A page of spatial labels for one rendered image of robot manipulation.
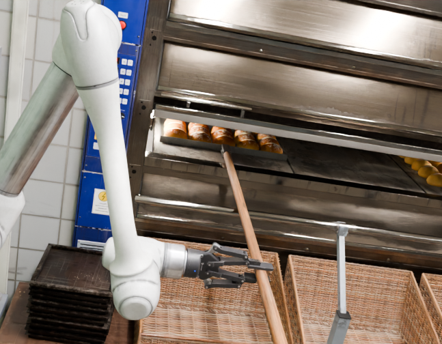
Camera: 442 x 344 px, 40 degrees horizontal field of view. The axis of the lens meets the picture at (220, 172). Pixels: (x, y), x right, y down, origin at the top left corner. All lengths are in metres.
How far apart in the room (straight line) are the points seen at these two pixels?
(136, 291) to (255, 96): 1.11
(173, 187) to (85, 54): 1.14
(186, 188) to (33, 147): 0.93
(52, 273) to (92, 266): 0.15
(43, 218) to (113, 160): 1.10
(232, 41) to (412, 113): 0.76
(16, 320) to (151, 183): 0.71
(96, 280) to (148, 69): 0.78
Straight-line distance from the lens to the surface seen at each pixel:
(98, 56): 1.38
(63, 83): 1.57
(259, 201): 2.47
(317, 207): 2.53
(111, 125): 1.43
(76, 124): 2.33
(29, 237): 2.54
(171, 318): 2.47
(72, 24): 1.38
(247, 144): 2.58
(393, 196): 2.59
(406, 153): 2.36
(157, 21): 2.22
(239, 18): 2.22
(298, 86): 2.32
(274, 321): 1.45
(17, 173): 1.66
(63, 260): 2.33
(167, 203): 2.01
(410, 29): 2.41
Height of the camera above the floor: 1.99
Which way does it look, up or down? 20 degrees down
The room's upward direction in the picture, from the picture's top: 12 degrees clockwise
